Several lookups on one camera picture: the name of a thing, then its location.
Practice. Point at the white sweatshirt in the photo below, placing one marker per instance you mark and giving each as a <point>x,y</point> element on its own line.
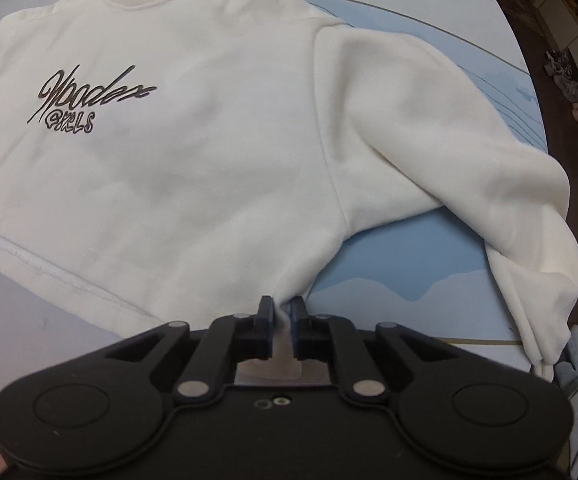
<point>194,160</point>

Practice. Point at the row of shoes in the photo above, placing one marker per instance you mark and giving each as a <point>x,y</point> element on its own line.
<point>566,80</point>

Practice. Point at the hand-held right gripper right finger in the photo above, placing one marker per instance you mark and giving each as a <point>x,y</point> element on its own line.
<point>297,330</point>

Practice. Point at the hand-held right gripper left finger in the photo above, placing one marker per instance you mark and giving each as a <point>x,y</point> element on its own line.
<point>267,330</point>

